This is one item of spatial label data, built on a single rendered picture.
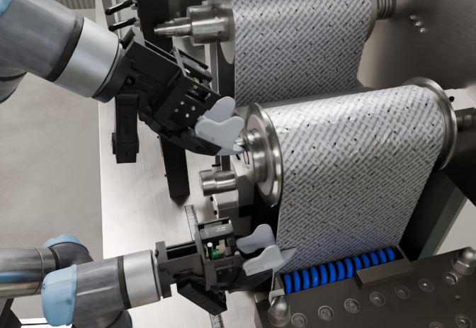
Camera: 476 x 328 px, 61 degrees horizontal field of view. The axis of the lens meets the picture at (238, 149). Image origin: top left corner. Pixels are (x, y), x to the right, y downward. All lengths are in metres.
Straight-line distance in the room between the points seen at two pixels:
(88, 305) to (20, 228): 1.74
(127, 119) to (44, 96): 2.73
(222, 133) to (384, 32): 0.47
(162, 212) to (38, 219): 1.41
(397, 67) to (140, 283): 0.60
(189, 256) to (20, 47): 0.33
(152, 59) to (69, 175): 2.07
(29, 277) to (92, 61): 0.39
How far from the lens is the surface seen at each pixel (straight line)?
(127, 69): 0.44
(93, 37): 0.43
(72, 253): 0.76
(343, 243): 0.71
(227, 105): 0.55
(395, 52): 0.85
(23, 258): 0.71
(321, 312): 0.69
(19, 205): 2.44
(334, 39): 0.73
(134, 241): 0.93
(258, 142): 0.54
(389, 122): 0.58
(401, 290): 0.75
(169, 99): 0.46
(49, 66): 0.43
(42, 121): 2.96
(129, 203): 1.00
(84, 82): 0.44
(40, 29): 0.42
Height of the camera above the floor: 1.64
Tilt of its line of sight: 42 degrees down
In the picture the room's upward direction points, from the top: straight up
